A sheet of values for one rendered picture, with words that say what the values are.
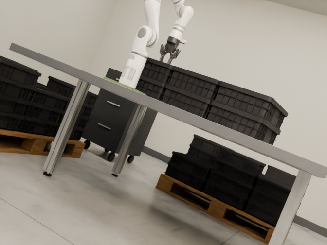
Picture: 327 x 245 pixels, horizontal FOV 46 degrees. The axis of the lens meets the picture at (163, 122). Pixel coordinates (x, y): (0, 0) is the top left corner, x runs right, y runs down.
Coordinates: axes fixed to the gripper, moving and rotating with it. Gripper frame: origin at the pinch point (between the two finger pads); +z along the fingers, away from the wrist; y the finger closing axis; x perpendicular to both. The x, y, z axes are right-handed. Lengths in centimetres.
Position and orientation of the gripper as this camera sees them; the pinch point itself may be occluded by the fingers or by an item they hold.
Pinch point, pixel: (165, 61)
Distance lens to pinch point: 231.7
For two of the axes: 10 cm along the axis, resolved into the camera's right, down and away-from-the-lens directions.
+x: 5.4, 2.1, 8.2
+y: 7.5, 3.2, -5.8
